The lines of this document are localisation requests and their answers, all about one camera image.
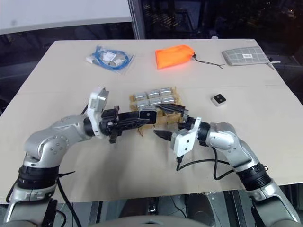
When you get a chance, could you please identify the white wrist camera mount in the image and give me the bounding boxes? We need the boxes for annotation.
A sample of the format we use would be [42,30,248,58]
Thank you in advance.
[170,116,202,158]
[86,87,111,140]

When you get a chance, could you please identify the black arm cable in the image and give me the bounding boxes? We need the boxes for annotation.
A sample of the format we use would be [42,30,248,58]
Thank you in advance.
[55,170,76,213]
[175,148,238,182]

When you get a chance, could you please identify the white panel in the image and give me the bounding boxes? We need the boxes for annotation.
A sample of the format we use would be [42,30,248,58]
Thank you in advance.
[0,0,133,35]

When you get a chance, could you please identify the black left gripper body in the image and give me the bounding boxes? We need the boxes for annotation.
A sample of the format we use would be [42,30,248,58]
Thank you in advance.
[100,106,124,144]

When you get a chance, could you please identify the grey window pillar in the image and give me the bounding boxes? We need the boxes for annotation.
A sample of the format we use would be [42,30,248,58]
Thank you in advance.
[128,0,147,40]

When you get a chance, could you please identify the small white black-faced camera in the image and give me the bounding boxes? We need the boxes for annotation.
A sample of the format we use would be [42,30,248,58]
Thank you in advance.
[211,93,228,107]

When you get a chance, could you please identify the grey checked zipper pouch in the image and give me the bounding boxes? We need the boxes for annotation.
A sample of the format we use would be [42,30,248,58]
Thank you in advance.
[221,46,282,70]

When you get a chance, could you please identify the small silver black-faced camera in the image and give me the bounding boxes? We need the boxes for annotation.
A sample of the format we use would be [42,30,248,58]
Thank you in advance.
[138,105,158,125]

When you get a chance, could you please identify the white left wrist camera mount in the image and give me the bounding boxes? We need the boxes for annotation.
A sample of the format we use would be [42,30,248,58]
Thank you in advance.
[86,87,111,140]

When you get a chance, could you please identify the dark rounded shape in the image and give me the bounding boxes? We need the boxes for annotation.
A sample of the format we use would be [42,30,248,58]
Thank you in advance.
[188,192,229,223]

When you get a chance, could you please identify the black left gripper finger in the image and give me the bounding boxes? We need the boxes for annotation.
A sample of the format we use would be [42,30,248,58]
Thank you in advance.
[118,110,141,121]
[118,117,151,131]

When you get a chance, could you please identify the cardboard divider tray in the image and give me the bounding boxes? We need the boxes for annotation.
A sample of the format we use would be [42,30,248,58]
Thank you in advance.
[127,86,184,138]

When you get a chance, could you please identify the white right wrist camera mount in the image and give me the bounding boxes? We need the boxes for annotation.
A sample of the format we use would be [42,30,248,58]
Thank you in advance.
[170,116,202,158]

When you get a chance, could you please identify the blue cable in bag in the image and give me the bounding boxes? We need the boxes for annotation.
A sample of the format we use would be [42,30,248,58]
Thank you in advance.
[85,46,137,76]

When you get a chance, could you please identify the orange drawstring pouch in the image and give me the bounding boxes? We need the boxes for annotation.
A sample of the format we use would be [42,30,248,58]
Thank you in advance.
[155,44,226,70]

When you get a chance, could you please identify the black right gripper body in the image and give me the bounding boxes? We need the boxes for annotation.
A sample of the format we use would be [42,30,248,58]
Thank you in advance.
[178,109,198,131]

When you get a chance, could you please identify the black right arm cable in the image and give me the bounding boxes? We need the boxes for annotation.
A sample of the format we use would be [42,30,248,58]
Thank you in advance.
[175,148,238,182]

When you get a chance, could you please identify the blue coiled cable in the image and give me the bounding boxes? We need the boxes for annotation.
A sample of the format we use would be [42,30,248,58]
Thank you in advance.
[90,45,134,70]

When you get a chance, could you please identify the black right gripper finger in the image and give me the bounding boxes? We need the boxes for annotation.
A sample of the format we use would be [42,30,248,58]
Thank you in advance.
[153,129,174,142]
[155,103,186,116]

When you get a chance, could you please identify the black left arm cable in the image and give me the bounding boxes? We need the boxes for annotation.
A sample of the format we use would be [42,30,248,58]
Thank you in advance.
[55,170,76,213]

